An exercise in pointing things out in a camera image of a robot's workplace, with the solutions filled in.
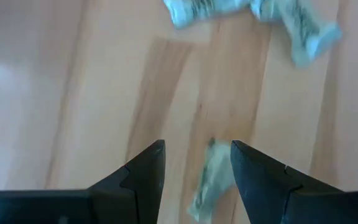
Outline stevia sweetener packet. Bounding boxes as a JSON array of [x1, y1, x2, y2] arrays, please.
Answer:
[[187, 138, 237, 223], [250, 0, 343, 68], [162, 0, 251, 30]]

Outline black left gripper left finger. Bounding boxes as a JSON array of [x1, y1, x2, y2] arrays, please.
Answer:
[[88, 139, 167, 224]]

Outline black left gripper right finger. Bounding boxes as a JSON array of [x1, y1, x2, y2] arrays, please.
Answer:
[[230, 139, 346, 224]]

